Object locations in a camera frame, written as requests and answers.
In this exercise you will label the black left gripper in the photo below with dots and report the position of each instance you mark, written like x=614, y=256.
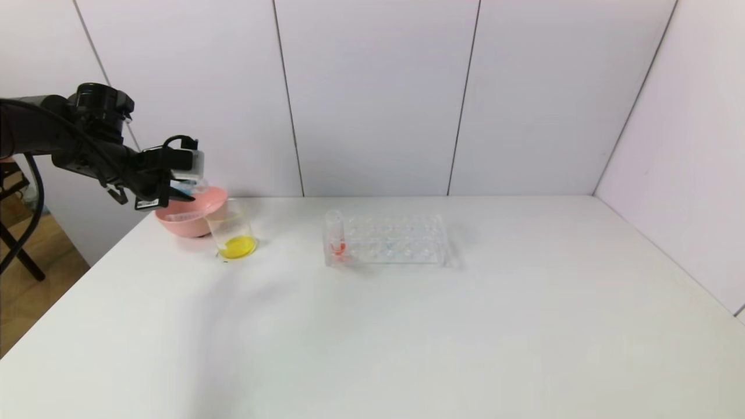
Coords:
x=150, y=202

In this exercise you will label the test tube with blue pigment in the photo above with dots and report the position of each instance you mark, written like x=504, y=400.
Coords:
x=195, y=186

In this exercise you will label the test tube with yellow pigment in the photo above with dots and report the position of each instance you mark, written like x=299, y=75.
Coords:
x=183, y=218

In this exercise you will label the clear glass beaker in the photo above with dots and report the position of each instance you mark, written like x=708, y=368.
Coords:
x=236, y=241

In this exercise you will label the test tube with red pigment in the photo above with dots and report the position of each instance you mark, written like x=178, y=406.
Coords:
x=337, y=247

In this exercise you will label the clear acrylic test tube rack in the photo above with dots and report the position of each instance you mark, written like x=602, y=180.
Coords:
x=396, y=241

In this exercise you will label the pink plastic bowl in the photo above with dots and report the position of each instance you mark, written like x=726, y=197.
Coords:
x=195, y=224

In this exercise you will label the pale teal background object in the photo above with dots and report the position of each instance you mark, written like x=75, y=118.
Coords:
x=36, y=203

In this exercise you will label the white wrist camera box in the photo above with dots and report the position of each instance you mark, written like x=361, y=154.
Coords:
x=189, y=164

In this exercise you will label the black background stand frame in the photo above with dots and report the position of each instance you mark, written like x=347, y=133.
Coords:
x=32, y=269

